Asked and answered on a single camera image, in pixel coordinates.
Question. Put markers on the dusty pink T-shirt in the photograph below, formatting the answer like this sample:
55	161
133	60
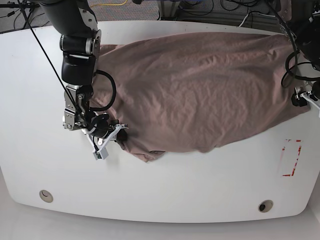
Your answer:
197	91

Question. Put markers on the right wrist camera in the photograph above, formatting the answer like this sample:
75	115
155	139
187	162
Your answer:
100	154

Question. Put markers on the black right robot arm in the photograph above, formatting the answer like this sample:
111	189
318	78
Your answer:
80	44

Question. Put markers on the left table grommet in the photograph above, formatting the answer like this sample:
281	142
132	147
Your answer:
46	196

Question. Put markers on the table grommet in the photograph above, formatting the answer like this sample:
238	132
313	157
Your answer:
46	196
265	206

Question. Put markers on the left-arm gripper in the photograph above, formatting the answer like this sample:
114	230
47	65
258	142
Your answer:
307	93

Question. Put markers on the black tripod stand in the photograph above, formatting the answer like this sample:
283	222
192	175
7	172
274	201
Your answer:
11	18

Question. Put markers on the red tape marking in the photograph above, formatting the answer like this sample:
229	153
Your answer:
289	157

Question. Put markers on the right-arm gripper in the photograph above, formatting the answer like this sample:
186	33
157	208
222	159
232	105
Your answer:
104	132

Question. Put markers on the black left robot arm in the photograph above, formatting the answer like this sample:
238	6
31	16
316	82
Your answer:
299	20

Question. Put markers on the right table grommet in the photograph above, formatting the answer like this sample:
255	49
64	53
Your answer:
265	206

